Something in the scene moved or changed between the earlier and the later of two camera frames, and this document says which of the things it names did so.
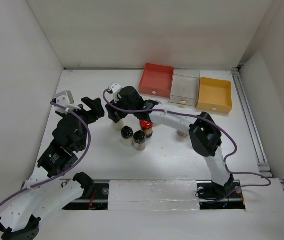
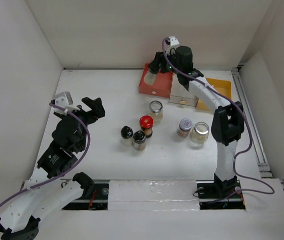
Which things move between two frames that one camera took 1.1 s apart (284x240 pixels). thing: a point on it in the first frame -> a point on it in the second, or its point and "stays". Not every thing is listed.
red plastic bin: x=157 y=80 stays
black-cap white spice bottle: x=126 y=134 stays
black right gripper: x=111 y=115 -> x=158 y=60
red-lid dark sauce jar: x=147 y=126 stays
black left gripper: x=96 y=111 stays
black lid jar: x=118 y=125 -> x=150 y=78
